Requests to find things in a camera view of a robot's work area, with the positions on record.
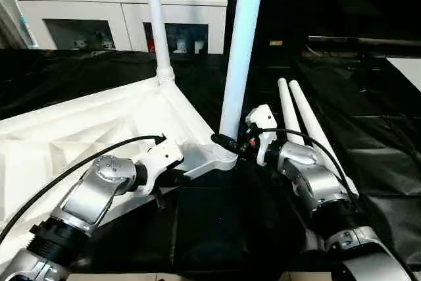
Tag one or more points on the white flat board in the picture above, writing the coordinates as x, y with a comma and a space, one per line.
408, 70

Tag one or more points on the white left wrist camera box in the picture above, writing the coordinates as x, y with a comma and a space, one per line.
161, 156

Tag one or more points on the black metal rail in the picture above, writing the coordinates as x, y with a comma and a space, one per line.
368, 43

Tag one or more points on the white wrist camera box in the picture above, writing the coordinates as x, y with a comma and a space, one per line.
161, 156
262, 123

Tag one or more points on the white plastic table top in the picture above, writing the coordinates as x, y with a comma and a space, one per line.
79, 123

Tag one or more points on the black mat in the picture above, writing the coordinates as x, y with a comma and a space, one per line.
79, 70

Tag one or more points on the grey curtain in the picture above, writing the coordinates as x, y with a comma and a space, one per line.
6, 21

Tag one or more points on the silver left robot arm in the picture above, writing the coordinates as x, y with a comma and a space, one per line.
85, 195

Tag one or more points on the light blue plastic pole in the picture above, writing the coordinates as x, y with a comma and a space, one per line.
23, 14

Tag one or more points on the white plastic table leg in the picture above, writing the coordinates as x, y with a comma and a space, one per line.
156, 18
242, 44
287, 106
310, 120

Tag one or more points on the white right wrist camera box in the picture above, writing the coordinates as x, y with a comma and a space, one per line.
262, 123

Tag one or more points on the white cabinet with glass doors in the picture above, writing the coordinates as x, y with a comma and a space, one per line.
99, 1

